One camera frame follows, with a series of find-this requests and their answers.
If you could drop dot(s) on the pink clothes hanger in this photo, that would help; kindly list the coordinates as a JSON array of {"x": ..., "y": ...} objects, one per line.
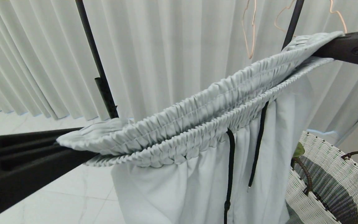
[
  {"x": 340, "y": 15},
  {"x": 253, "y": 37}
]

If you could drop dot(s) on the pale grey shorts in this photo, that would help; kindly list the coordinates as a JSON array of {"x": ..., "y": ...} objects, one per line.
[{"x": 172, "y": 186}]

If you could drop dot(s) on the black clothes rack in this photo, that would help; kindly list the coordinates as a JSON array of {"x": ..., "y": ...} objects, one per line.
[{"x": 104, "y": 90}]

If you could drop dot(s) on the white laundry basket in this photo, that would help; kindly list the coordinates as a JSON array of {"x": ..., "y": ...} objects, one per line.
[{"x": 309, "y": 208}]

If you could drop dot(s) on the green garment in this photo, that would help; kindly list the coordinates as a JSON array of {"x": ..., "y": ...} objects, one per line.
[{"x": 298, "y": 151}]

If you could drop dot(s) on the white curtain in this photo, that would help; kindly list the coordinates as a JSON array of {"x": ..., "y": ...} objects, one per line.
[{"x": 166, "y": 46}]

